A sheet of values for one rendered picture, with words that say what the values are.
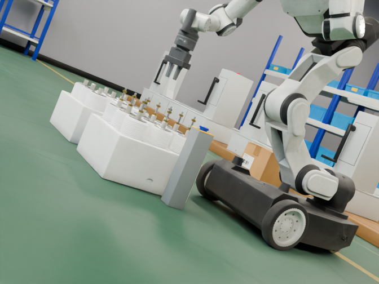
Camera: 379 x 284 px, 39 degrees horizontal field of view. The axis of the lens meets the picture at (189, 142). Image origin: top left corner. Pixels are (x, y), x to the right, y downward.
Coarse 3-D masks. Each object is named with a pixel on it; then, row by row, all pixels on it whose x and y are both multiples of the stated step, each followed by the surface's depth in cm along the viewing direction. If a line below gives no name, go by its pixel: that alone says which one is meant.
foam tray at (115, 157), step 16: (96, 128) 224; (112, 128) 211; (80, 144) 234; (96, 144) 219; (112, 144) 205; (128, 144) 205; (144, 144) 208; (96, 160) 214; (112, 160) 204; (128, 160) 206; (144, 160) 210; (160, 160) 213; (176, 160) 216; (112, 176) 205; (128, 176) 208; (144, 176) 211; (160, 176) 215; (160, 192) 217
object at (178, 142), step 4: (176, 136) 221; (180, 136) 220; (176, 140) 221; (180, 140) 220; (184, 140) 219; (172, 144) 222; (176, 144) 220; (180, 144) 220; (172, 148) 221; (176, 148) 220; (180, 148) 220; (176, 152) 220
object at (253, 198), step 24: (216, 168) 245; (240, 168) 242; (216, 192) 240; (240, 192) 227; (264, 192) 216; (288, 192) 217; (336, 192) 247; (264, 216) 211; (312, 216) 222; (336, 216) 248; (312, 240) 226; (336, 240) 236
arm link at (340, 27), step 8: (336, 0) 180; (344, 0) 180; (336, 8) 181; (344, 8) 180; (336, 16) 182; (344, 16) 181; (352, 16) 182; (328, 24) 185; (336, 24) 183; (344, 24) 182; (352, 24) 183; (328, 32) 186; (336, 32) 185; (344, 32) 183; (352, 32) 183; (328, 40) 190; (336, 40) 190
